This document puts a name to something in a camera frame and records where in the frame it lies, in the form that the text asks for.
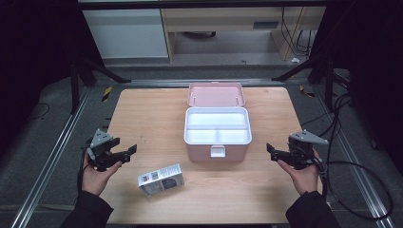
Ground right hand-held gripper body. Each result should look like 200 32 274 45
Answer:
286 128 330 170

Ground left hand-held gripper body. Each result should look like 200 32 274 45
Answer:
85 128 115 172

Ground white and blue medicine carton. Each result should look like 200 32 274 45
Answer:
137 162 185 198

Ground white divided tray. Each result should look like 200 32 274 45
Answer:
184 106 253 145

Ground pink storage box with lid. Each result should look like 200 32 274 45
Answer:
183 82 253 163

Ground person's right hand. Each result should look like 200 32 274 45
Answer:
277 149 323 196

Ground person's left hand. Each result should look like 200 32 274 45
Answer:
81 156 123 197

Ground yellow and black tape strip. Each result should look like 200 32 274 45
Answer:
298 85 317 98
101 85 114 103

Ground black metal stand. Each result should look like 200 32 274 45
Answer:
69 56 132 115
271 56 337 112

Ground white cabinet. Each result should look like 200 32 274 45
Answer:
83 9 169 60

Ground light wooden desk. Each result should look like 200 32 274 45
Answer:
161 7 327 62

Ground right hand-held gripper black cable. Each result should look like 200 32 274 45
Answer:
312 155 331 200

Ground hand-held gripper black cable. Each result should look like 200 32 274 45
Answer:
312 155 331 200
76 147 93 195

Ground left hand-held gripper black cable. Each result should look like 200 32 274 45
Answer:
76 147 93 195

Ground black floor cables bundle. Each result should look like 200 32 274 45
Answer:
299 93 354 165

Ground long aluminium floor rail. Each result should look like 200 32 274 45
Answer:
10 86 93 228
313 91 397 228

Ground thin black floor cable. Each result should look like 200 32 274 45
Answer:
27 102 51 123

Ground short aluminium floor rail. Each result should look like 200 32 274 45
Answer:
122 78 286 88

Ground black looped floor cable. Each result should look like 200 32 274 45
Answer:
325 161 394 221

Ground black cables under desk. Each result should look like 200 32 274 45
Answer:
279 7 317 58

